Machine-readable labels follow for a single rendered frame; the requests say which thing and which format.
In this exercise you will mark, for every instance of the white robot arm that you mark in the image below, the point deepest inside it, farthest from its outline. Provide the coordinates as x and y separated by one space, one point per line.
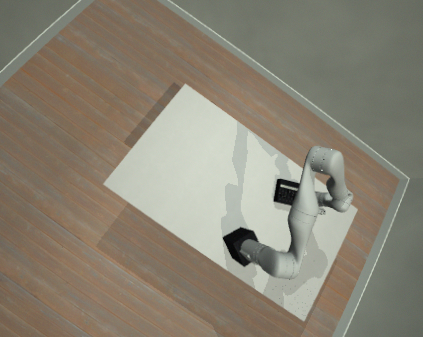
303 213

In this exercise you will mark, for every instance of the black lighting desk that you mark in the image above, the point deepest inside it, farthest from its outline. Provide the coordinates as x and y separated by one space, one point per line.
286 189

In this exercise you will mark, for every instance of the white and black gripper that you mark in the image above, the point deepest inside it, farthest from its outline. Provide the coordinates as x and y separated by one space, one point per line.
321 210

